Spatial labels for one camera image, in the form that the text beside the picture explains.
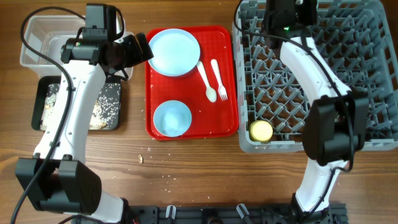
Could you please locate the food scraps and rice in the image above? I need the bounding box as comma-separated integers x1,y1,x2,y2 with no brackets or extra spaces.
37,83,121,131

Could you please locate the light blue bowl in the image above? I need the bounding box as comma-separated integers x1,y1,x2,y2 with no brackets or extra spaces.
152,100,192,138

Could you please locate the yellow plastic cup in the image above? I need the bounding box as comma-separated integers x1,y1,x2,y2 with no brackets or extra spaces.
249,120,274,142

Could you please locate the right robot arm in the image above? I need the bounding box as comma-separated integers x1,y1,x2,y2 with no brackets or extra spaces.
262,0,368,223

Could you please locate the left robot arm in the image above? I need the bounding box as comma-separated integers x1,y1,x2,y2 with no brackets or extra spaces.
15,3,153,223

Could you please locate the clear plastic waste bin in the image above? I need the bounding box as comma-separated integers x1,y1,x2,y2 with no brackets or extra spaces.
19,15,135,82

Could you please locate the grey dishwasher rack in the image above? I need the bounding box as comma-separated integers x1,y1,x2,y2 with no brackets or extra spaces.
233,1,397,153

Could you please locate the light blue plate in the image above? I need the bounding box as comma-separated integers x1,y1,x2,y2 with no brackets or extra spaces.
149,29,201,77

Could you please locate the red serving tray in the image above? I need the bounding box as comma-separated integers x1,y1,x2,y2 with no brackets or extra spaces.
145,26,239,141

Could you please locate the white plastic spoon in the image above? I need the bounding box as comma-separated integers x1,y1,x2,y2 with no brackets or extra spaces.
197,61,217,103

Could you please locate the black rectangular tray bin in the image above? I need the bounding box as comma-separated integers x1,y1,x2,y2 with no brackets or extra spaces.
31,76,121,131

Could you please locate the white plastic fork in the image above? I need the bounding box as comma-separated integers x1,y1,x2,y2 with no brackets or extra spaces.
211,58,228,101

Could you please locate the food crumb on table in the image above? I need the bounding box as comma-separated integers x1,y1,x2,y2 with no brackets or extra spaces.
138,154,144,164

